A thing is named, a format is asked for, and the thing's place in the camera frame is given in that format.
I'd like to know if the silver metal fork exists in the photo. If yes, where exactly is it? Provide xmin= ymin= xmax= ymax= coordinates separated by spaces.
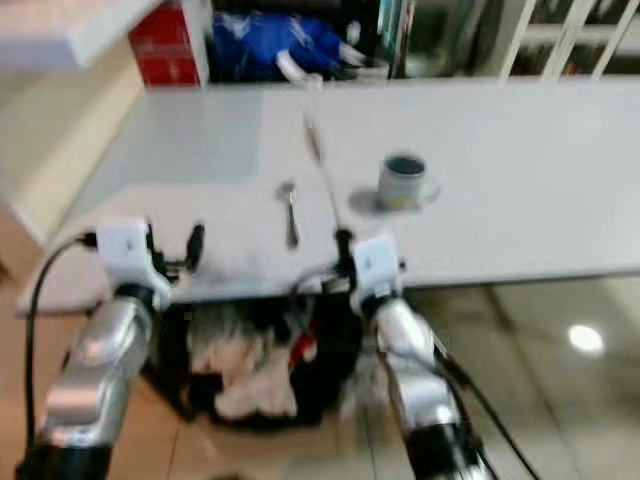
xmin=276 ymin=179 xmax=304 ymax=252

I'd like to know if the long thin metal utensil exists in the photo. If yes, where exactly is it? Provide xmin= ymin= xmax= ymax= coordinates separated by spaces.
xmin=301 ymin=107 xmax=347 ymax=237

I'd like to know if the grey-blue mug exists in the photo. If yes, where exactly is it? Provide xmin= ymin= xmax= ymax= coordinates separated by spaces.
xmin=376 ymin=151 xmax=444 ymax=214

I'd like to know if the pile of clothes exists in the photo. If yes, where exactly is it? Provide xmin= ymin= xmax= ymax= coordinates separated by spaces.
xmin=182 ymin=300 xmax=373 ymax=426

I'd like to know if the small red cardboard box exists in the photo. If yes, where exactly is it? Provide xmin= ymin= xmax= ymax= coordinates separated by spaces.
xmin=135 ymin=48 xmax=211 ymax=89

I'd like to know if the large red cardboard box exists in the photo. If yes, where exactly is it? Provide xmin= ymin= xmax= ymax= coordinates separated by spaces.
xmin=130 ymin=3 xmax=212 ymax=53

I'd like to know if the white counter ledge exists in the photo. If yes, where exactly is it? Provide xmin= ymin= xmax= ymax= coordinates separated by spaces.
xmin=0 ymin=0 xmax=183 ymax=73

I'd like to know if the white glass-door cabinet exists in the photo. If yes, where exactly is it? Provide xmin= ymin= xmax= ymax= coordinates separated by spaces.
xmin=498 ymin=0 xmax=640 ymax=81

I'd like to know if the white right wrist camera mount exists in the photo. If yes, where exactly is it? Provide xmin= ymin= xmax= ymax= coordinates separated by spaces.
xmin=349 ymin=231 xmax=407 ymax=308

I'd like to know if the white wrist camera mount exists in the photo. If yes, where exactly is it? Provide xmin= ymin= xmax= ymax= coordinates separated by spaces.
xmin=349 ymin=231 xmax=407 ymax=308
xmin=94 ymin=217 xmax=167 ymax=307

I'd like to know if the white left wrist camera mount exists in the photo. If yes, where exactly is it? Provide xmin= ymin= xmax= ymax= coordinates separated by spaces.
xmin=94 ymin=217 xmax=167 ymax=307

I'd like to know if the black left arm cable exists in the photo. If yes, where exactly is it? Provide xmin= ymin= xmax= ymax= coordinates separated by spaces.
xmin=22 ymin=230 xmax=99 ymax=466

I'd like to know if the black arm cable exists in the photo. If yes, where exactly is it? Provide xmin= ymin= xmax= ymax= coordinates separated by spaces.
xmin=295 ymin=265 xmax=556 ymax=480
xmin=22 ymin=230 xmax=99 ymax=466

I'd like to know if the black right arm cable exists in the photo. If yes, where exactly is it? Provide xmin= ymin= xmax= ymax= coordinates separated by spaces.
xmin=295 ymin=265 xmax=556 ymax=480

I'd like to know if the blue bag with white straps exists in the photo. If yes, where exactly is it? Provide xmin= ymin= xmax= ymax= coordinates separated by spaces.
xmin=209 ymin=9 xmax=367 ymax=85

